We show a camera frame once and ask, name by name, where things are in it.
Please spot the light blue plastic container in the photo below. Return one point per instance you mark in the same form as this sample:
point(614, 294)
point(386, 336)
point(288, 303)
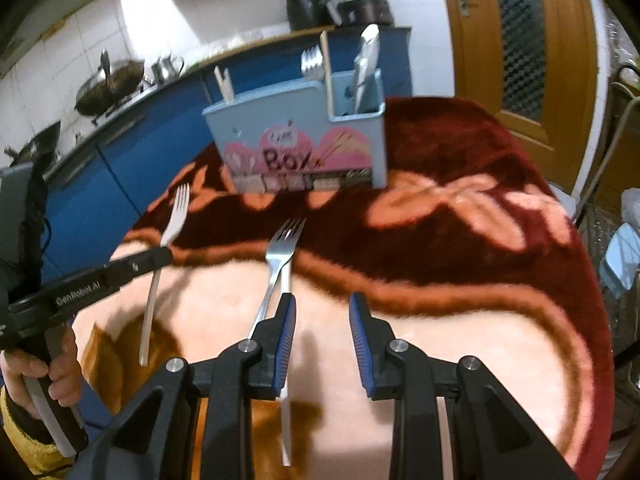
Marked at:
point(620, 260)

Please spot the black metal rack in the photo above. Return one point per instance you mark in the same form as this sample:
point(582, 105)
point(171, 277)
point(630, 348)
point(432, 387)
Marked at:
point(627, 75)

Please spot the person's left hand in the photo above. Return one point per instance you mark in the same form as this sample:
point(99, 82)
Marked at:
point(65, 365)

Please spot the white chopstick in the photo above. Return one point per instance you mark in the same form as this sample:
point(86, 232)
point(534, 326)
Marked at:
point(230, 85)
point(220, 85)
point(286, 430)

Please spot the wooden door with glass panel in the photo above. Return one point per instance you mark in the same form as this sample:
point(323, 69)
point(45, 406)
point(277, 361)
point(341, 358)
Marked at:
point(475, 60)

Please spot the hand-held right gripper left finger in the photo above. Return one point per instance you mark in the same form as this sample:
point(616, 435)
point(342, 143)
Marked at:
point(287, 340)

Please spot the steel table knife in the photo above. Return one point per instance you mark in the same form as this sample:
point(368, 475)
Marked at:
point(365, 65)

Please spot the black rice cooker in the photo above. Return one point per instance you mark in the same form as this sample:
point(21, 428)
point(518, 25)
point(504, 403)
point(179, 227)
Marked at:
point(367, 10)

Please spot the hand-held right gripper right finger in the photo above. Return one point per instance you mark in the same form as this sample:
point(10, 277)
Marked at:
point(357, 345)

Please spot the steel wok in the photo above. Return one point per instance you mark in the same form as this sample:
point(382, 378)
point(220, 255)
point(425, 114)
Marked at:
point(110, 87)

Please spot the blue base cabinets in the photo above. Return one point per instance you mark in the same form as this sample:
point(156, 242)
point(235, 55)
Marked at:
point(150, 160)

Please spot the dark wok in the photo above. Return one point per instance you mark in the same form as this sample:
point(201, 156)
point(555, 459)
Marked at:
point(37, 145)

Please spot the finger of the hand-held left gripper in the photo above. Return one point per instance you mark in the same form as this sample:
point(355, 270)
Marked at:
point(150, 261)

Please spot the range hood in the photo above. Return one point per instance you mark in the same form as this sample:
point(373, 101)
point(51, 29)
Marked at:
point(45, 0)

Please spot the light blue utensil holder box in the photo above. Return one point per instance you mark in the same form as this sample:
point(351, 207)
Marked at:
point(300, 130)

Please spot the plain steel fork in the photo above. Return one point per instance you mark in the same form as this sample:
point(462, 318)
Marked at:
point(280, 255)

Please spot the steel kettle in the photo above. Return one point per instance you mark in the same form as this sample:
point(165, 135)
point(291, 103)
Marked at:
point(167, 67)

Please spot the metal ladle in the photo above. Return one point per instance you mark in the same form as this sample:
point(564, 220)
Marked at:
point(105, 67)

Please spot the black air fryer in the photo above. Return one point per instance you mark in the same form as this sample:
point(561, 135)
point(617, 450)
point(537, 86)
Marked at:
point(307, 7)

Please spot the gas stove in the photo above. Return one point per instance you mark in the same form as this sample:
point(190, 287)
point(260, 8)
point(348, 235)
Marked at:
point(120, 107)

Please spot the wooden chopstick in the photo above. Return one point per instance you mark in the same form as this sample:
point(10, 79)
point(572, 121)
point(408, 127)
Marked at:
point(327, 75)

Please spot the red floral blanket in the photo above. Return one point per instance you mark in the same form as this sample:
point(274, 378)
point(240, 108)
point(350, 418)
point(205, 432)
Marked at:
point(450, 240)

